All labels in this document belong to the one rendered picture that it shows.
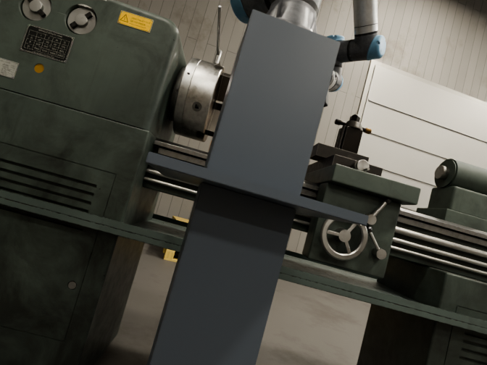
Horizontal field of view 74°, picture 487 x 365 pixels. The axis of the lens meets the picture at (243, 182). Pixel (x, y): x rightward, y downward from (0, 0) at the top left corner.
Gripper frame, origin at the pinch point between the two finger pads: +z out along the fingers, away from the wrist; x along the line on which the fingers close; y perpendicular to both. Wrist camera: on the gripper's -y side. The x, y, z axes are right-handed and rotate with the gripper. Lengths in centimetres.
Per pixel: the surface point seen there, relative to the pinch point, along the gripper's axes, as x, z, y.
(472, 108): 89, -523, 1
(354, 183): 7.9, -11.3, -35.1
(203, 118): -41.3, -2.6, -4.9
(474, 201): 43, -62, -53
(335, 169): 3.3, -8.9, -29.8
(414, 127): 11, -454, -16
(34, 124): -77, 39, -1
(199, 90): -40.0, -1.2, 4.8
